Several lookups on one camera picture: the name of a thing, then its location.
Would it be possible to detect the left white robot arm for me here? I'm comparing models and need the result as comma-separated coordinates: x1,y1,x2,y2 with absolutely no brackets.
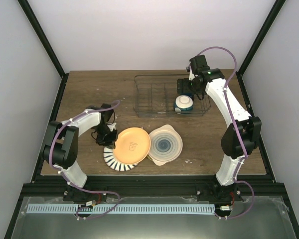
39,100,120,201

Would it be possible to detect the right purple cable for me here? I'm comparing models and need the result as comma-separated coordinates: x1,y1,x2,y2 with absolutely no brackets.
196,46,256,221

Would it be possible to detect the purple cable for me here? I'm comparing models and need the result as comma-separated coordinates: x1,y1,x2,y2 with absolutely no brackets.
48,100,121,221
196,46,256,221

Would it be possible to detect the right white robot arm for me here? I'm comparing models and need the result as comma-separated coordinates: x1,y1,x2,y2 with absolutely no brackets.
177,55,262,201

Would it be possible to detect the orange plastic plate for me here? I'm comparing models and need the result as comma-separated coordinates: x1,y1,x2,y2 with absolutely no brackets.
113,127,151,165

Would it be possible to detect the light blue slotted cable duct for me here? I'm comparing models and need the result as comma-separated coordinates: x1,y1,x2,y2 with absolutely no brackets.
26,204,215,215

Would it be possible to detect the dark wire dish rack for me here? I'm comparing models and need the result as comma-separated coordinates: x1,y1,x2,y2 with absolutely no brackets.
134,74,211,117

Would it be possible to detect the black aluminium frame rail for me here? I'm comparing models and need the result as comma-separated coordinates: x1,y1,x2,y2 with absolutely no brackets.
20,176,287,202

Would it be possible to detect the white blue striped plate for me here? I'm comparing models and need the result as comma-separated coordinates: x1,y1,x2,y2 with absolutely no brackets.
103,147,138,172

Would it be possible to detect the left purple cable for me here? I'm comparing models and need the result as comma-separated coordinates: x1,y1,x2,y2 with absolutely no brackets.
48,100,121,221

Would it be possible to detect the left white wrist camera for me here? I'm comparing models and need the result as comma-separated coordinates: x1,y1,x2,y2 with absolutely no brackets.
107,122,117,132

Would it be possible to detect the white ceramic bowl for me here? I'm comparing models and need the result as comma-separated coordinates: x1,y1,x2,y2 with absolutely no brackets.
174,95,193,114

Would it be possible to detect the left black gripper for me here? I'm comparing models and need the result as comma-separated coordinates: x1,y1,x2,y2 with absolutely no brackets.
93,124,118,149

